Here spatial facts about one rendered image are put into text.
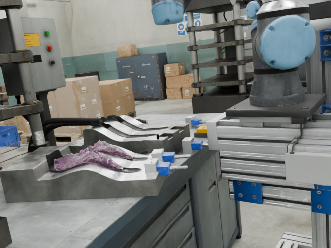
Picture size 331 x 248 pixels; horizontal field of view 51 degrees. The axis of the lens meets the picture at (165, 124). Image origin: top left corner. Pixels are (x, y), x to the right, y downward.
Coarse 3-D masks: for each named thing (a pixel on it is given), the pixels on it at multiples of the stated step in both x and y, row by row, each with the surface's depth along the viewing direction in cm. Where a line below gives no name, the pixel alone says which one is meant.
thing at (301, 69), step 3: (303, 63) 134; (300, 66) 135; (303, 66) 134; (300, 69) 135; (303, 69) 134; (300, 72) 135; (303, 72) 134; (300, 75) 135; (303, 75) 134; (300, 78) 135; (303, 78) 134
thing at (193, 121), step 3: (186, 117) 185; (189, 117) 184; (192, 117) 184; (195, 117) 186; (186, 120) 185; (189, 120) 183; (192, 120) 183; (195, 120) 181; (198, 120) 181; (201, 120) 184; (186, 123) 185; (189, 123) 184; (192, 123) 183; (195, 123) 182; (198, 123) 181; (201, 123) 184; (204, 123) 180; (189, 126) 184; (192, 126) 184
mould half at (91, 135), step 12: (132, 120) 163; (84, 132) 147; (96, 132) 144; (108, 132) 145; (132, 132) 151; (144, 132) 149; (156, 132) 144; (168, 132) 141; (180, 132) 146; (72, 144) 154; (84, 144) 149; (120, 144) 140; (132, 144) 138; (144, 144) 135; (156, 144) 133; (168, 144) 136; (180, 144) 145
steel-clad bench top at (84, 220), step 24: (168, 120) 210; (0, 192) 123; (24, 216) 101; (48, 216) 99; (72, 216) 97; (96, 216) 96; (120, 216) 94; (24, 240) 87; (48, 240) 86; (72, 240) 84
